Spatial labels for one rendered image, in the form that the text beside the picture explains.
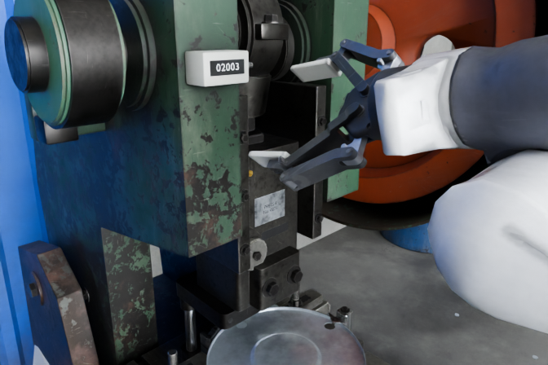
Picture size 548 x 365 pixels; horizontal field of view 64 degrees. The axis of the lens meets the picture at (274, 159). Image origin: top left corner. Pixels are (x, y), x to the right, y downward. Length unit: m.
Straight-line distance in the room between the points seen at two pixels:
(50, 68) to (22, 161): 1.26
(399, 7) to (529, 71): 0.65
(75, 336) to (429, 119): 0.86
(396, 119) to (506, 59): 0.09
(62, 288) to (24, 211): 0.87
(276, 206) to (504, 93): 0.50
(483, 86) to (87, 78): 0.41
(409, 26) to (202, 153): 0.55
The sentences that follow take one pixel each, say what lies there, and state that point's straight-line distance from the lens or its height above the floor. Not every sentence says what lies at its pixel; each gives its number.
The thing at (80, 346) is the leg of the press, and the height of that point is 0.73.
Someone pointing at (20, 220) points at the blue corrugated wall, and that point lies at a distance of 1.88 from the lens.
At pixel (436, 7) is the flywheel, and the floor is 1.40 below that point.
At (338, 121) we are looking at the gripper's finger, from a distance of 0.47.
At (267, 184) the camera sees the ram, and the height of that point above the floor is 1.11.
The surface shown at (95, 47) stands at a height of 1.34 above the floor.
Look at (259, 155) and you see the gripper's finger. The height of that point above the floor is 1.21.
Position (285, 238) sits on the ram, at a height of 0.99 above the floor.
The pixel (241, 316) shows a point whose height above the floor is 0.87.
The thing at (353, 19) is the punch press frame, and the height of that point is 1.38.
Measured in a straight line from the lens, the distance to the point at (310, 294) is 1.10.
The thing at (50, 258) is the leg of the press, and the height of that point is 0.89.
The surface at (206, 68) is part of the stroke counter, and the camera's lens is 0.53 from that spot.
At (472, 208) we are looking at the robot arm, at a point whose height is 1.25.
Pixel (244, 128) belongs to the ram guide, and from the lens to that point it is 0.64.
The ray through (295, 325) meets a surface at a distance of 0.96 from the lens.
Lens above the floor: 1.36
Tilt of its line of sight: 16 degrees down
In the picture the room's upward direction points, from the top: straight up
